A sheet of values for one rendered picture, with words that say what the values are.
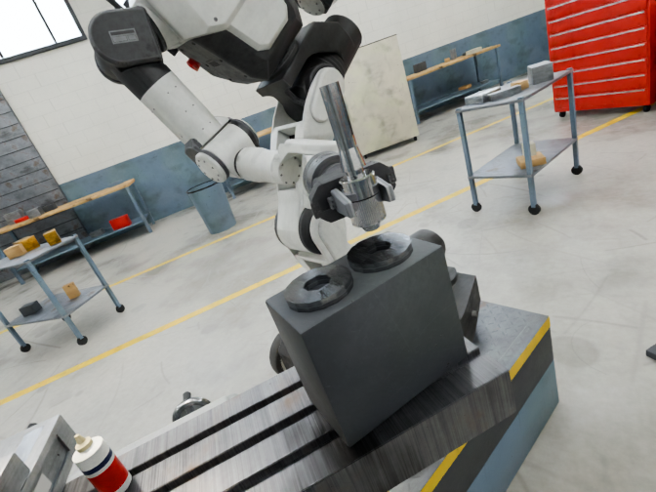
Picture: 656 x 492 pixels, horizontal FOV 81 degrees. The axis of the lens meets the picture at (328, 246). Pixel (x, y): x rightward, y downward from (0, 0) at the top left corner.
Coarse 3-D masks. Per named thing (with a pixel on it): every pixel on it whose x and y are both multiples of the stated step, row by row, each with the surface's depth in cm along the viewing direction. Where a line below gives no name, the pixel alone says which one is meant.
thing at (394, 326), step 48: (384, 240) 54; (288, 288) 50; (336, 288) 46; (384, 288) 47; (432, 288) 51; (288, 336) 49; (336, 336) 45; (384, 336) 48; (432, 336) 52; (336, 384) 46; (384, 384) 50
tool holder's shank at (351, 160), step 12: (336, 84) 44; (324, 96) 44; (336, 96) 44; (336, 108) 44; (336, 120) 45; (348, 120) 46; (336, 132) 46; (348, 132) 46; (348, 144) 46; (348, 156) 47; (360, 156) 47; (348, 168) 47; (360, 168) 48
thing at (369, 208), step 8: (368, 184) 47; (376, 184) 48; (344, 192) 48; (352, 192) 47; (360, 192) 47; (368, 192) 47; (376, 192) 48; (352, 200) 48; (360, 200) 48; (368, 200) 48; (376, 200) 48; (360, 208) 48; (368, 208) 48; (376, 208) 48; (384, 208) 50; (360, 216) 49; (368, 216) 48; (376, 216) 49; (384, 216) 50; (352, 224) 51; (360, 224) 49; (368, 224) 49; (376, 224) 49
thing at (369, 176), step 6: (366, 174) 48; (372, 174) 47; (342, 180) 49; (348, 180) 48; (354, 180) 47; (360, 180) 47; (366, 180) 47; (372, 180) 47; (342, 186) 48; (348, 186) 47; (354, 186) 47; (360, 186) 47
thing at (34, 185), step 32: (0, 96) 612; (0, 128) 623; (0, 160) 635; (32, 160) 649; (0, 192) 646; (32, 192) 661; (0, 224) 658; (32, 224) 673; (64, 224) 690; (64, 256) 703
